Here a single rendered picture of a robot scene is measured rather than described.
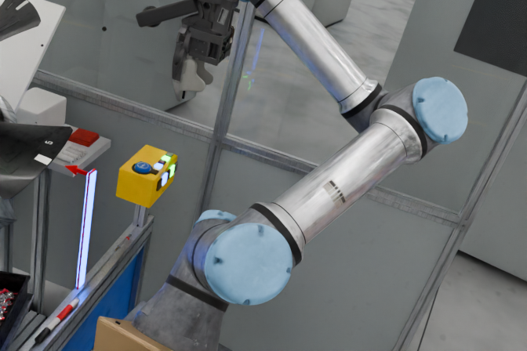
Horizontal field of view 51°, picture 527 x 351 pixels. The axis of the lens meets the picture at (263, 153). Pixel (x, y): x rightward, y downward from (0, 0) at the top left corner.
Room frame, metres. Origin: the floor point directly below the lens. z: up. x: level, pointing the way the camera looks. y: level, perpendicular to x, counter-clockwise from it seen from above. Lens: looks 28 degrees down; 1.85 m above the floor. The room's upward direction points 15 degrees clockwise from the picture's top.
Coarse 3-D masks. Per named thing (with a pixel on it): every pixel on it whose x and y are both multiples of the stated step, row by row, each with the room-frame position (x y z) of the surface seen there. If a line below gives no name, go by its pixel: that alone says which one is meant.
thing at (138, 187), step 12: (144, 156) 1.27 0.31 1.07; (156, 156) 1.28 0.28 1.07; (120, 168) 1.18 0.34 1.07; (132, 168) 1.19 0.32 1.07; (156, 168) 1.22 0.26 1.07; (168, 168) 1.26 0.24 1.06; (120, 180) 1.18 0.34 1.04; (132, 180) 1.17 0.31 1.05; (144, 180) 1.17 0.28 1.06; (156, 180) 1.18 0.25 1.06; (168, 180) 1.27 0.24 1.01; (120, 192) 1.18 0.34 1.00; (132, 192) 1.17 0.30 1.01; (144, 192) 1.17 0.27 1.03; (156, 192) 1.20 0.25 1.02; (144, 204) 1.17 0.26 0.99
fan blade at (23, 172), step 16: (0, 128) 1.02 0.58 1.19; (16, 128) 1.03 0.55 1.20; (32, 128) 1.04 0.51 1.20; (48, 128) 1.05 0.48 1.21; (64, 128) 1.06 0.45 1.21; (0, 144) 0.97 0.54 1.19; (16, 144) 0.98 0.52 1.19; (32, 144) 0.99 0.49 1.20; (64, 144) 1.01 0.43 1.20; (0, 160) 0.93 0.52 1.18; (16, 160) 0.94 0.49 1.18; (32, 160) 0.95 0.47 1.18; (0, 176) 0.89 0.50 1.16; (16, 176) 0.90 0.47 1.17; (32, 176) 0.92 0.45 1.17; (0, 192) 0.87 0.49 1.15; (16, 192) 0.88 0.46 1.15
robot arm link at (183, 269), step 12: (204, 216) 0.77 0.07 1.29; (216, 216) 0.76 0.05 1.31; (228, 216) 0.76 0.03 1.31; (204, 228) 0.75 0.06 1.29; (192, 240) 0.73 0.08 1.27; (180, 252) 0.74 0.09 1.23; (192, 252) 0.70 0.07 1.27; (180, 264) 0.71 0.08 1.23; (192, 264) 0.68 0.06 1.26; (180, 276) 0.69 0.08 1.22; (192, 276) 0.69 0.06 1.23; (204, 288) 0.67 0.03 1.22
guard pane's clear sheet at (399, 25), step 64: (64, 0) 1.74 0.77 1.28; (128, 0) 1.71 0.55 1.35; (320, 0) 1.63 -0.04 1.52; (384, 0) 1.61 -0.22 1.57; (448, 0) 1.59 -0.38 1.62; (512, 0) 1.57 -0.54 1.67; (64, 64) 1.74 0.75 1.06; (128, 64) 1.71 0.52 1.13; (256, 64) 1.65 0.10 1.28; (384, 64) 1.60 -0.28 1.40; (448, 64) 1.58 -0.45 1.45; (512, 64) 1.56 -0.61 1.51; (256, 128) 1.64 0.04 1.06; (320, 128) 1.62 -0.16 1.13; (448, 192) 1.56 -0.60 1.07
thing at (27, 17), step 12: (12, 0) 1.25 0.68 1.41; (24, 0) 1.22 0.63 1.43; (0, 12) 1.23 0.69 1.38; (12, 12) 1.19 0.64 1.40; (24, 12) 1.17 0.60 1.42; (36, 12) 1.16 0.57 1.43; (0, 24) 1.15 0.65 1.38; (12, 24) 1.13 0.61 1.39; (24, 24) 1.12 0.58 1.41; (36, 24) 1.12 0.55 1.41; (0, 36) 1.10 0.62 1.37
